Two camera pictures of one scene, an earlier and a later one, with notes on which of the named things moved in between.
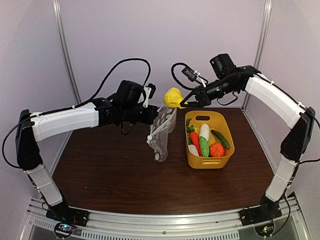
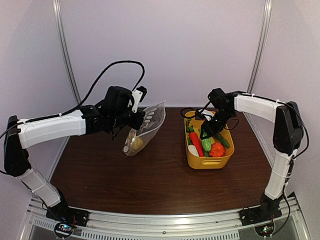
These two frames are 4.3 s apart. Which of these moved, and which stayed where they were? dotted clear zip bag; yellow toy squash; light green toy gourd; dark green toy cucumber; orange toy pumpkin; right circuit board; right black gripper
Moved: light green toy gourd; right black gripper; yellow toy squash; dotted clear zip bag
Stayed: right circuit board; dark green toy cucumber; orange toy pumpkin
